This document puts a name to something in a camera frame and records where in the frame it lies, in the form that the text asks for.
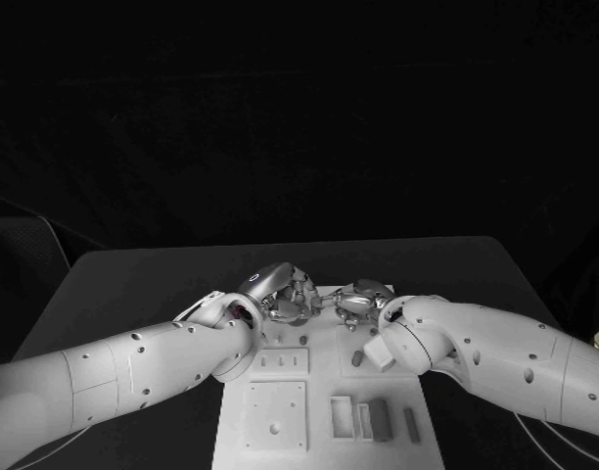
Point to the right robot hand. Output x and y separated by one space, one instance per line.
357 301

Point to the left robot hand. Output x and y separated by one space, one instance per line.
267 281

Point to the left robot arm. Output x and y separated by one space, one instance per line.
92 378

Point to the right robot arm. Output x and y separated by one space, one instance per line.
494 348

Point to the white task board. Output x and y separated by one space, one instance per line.
278 411

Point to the thick long grey block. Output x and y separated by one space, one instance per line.
379 420

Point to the thin long grey block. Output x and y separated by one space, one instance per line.
411 426

